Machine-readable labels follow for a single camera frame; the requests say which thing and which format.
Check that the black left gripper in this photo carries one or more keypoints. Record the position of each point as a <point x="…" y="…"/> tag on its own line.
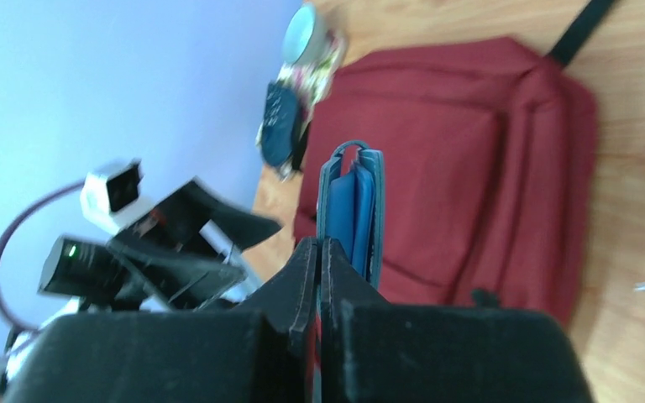
<point x="156" y="261"/>

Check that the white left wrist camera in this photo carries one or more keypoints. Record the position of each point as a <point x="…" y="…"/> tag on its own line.
<point x="110" y="197"/>

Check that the light green ceramic bowl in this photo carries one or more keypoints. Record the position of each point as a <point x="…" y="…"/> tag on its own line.
<point x="306" y="38"/>

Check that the blue snap wallet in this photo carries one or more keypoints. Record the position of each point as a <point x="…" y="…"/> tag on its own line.
<point x="351" y="206"/>

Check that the dark blue leaf plate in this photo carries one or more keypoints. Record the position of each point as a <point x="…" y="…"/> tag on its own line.
<point x="281" y="124"/>

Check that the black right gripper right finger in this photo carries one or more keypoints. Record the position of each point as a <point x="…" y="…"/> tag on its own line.
<point x="376" y="351"/>

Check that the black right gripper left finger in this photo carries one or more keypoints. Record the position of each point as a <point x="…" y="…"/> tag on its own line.
<point x="259" y="351"/>

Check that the floral tray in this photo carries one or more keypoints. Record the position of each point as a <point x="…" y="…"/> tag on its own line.
<point x="312" y="84"/>

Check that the red backpack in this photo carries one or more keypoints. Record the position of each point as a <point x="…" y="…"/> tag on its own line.
<point x="489" y="150"/>

